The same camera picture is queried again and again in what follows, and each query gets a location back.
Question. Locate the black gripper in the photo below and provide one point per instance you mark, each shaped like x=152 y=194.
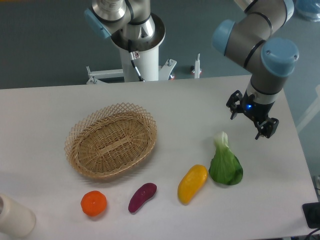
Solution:
x=257 y=112

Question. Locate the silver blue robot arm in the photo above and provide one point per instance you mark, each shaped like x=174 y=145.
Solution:
x=270 y=60

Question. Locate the yellow mango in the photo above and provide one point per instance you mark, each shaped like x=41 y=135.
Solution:
x=191 y=183

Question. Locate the green bok choy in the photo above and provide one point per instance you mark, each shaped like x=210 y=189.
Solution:
x=225 y=168

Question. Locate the black device at edge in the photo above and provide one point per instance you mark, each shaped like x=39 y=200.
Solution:
x=312 y=214

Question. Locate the blue object top right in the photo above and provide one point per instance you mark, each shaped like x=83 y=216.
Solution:
x=309 y=9

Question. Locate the purple sweet potato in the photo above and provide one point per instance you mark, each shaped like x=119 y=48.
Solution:
x=141 y=196

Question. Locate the woven wicker basket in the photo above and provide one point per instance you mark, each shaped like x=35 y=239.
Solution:
x=111 y=140

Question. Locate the orange tangerine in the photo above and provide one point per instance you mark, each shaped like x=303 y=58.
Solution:
x=93 y=203

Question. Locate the cream cylindrical bottle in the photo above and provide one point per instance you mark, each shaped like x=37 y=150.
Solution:
x=16 y=220

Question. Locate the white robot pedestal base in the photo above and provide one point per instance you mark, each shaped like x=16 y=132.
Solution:
x=137 y=33

